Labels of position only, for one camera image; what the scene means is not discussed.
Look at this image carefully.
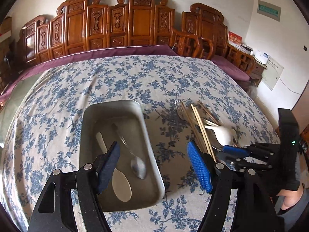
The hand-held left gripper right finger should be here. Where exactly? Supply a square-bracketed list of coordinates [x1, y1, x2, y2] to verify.
[187, 141, 284, 232]

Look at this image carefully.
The light bamboo chopstick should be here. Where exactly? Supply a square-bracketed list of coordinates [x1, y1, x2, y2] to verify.
[191, 104, 210, 155]
[193, 104, 216, 163]

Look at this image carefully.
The long carved wooden bench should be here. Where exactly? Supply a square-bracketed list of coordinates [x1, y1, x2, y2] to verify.
[18, 0, 203, 66]

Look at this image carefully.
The blue floral tablecloth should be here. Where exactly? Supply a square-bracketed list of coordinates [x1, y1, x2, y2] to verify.
[0, 54, 282, 232]

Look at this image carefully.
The red box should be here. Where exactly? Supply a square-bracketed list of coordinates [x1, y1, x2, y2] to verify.
[228, 31, 242, 48]

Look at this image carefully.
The carved wooden armchair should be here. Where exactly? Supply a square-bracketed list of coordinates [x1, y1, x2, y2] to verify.
[182, 3, 257, 74]

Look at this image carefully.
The white wall notice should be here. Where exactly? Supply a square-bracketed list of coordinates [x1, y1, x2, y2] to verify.
[262, 57, 284, 91]

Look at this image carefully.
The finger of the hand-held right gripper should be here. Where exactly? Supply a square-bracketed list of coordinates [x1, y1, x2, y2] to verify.
[217, 151, 276, 173]
[222, 143, 280, 160]

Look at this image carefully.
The wooden side table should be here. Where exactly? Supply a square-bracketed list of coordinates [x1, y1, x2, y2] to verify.
[250, 59, 264, 87]

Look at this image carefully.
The person's right forearm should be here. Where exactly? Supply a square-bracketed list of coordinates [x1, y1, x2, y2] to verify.
[278, 182, 307, 218]

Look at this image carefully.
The long purple seat cushion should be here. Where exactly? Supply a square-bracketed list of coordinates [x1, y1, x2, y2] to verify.
[0, 45, 178, 97]

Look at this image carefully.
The metal tray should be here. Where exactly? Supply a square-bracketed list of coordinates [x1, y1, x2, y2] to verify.
[79, 100, 166, 212]

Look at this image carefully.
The metal spoon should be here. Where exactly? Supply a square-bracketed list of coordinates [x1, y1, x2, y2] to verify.
[111, 123, 147, 180]

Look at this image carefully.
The white box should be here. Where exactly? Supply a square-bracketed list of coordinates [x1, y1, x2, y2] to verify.
[255, 49, 269, 65]

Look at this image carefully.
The grey wall panel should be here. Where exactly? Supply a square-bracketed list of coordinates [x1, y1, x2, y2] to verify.
[256, 0, 282, 22]

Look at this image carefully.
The short purple seat cushion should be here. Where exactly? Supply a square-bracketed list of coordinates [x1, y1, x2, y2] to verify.
[211, 54, 251, 83]

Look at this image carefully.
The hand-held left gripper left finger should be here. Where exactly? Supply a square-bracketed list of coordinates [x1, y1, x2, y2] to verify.
[28, 141, 121, 232]

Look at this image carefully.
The cardboard box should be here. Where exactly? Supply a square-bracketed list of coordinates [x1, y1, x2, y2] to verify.
[0, 17, 12, 37]

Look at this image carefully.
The white plastic spoon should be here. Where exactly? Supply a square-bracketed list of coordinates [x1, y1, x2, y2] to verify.
[96, 132, 133, 202]

